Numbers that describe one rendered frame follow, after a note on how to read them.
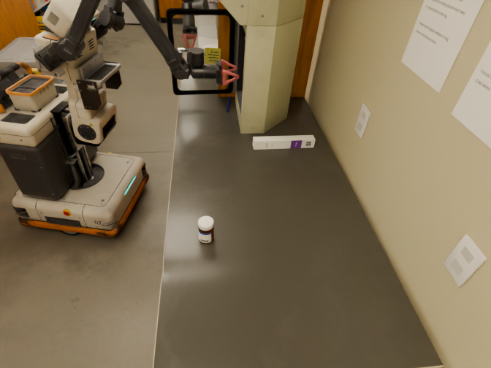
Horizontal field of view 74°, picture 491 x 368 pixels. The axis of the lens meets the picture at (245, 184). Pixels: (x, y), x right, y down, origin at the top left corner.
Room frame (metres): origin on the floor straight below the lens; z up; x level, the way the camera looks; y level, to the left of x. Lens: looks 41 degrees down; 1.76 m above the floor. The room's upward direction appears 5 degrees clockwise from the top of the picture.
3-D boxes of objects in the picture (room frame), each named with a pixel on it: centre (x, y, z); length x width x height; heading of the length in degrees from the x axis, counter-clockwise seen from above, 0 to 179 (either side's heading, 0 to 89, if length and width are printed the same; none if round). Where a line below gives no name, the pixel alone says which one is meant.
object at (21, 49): (2.81, 1.98, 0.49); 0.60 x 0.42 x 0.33; 9
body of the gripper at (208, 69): (1.41, 0.19, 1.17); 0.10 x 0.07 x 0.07; 9
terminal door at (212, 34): (1.55, 0.26, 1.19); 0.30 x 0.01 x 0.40; 104
